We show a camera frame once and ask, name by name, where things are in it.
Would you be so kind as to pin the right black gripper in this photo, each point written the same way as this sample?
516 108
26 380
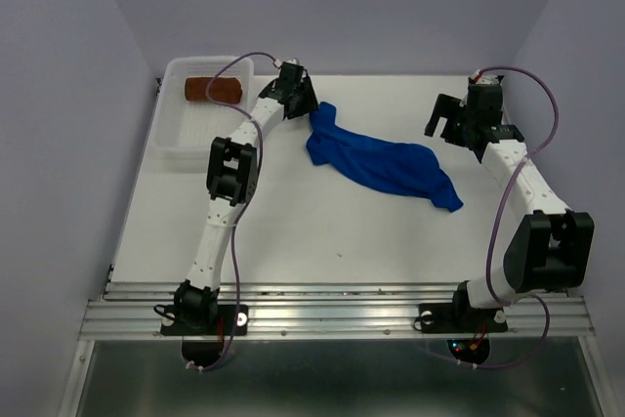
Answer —
445 104

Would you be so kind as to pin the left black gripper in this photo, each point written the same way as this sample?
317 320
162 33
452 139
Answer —
310 103

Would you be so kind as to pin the brown towel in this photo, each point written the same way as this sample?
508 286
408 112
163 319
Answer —
205 88

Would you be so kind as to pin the blue towel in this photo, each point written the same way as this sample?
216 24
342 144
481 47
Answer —
401 169

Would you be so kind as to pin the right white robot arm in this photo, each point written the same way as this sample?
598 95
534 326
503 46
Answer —
551 245

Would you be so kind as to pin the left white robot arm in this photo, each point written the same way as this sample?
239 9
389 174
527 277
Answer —
234 167

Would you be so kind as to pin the white plastic basket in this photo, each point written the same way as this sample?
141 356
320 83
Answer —
184 129

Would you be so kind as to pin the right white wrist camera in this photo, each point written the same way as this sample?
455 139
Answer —
482 78

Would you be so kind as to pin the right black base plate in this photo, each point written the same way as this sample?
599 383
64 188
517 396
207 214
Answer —
445 318

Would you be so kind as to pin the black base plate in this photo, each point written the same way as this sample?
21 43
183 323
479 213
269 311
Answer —
445 318
229 319

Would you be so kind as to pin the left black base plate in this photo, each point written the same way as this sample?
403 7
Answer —
229 319

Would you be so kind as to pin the aluminium rail frame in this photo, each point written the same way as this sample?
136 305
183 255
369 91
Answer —
327 346

